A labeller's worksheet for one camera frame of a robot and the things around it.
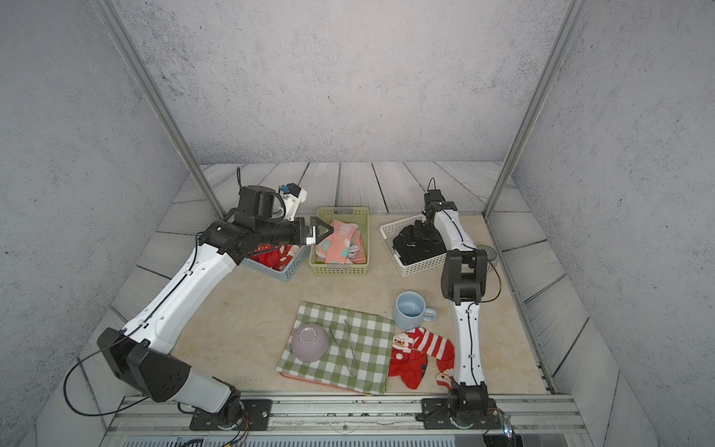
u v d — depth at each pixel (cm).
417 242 99
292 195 66
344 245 100
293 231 65
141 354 40
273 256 98
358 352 83
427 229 93
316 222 65
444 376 77
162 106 88
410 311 91
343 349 85
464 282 65
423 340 86
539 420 73
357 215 115
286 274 97
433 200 89
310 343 79
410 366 80
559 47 76
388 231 109
